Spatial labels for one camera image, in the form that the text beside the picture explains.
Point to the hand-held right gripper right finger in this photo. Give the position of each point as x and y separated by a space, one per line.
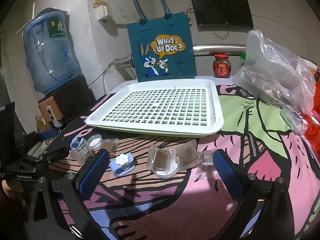
226 172

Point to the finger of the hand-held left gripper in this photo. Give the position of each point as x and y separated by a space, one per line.
55 153
47 135

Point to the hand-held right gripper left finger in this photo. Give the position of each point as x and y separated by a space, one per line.
93 177

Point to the plain blue clip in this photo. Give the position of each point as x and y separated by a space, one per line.
75 143

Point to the clear plastic box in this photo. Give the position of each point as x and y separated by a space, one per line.
85 152

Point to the blue clip with white flower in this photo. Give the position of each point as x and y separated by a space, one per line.
122 162

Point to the small clear round lid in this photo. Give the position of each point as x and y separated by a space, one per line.
95 141

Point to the white perforated tray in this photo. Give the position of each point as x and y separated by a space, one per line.
107 116

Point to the brown cardboard box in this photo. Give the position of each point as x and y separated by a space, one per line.
40 125

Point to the wooden socket box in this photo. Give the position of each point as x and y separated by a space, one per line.
46 107

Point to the black cabinet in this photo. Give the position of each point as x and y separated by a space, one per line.
72 97

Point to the printed blanket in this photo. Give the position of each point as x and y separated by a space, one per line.
162 205

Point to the pale green drip tray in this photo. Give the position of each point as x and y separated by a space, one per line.
162 133

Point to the blue water jug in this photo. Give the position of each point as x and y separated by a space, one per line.
50 60

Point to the small clear zip bag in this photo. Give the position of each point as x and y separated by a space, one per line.
293 120

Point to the red plastic bag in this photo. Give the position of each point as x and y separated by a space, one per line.
313 130

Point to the red-lidded sauce jar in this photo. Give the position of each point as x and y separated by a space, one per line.
221 67

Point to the large clear plastic bag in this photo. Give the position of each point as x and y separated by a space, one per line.
272 77

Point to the green and white carton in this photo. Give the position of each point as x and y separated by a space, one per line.
243 60

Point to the teal felt tote bag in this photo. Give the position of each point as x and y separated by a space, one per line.
175 62

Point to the metal rail pipe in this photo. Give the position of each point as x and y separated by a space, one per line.
215 48

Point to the white wall junction box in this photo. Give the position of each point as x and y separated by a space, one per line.
102 11

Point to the black wall monitor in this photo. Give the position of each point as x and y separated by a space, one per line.
222 10

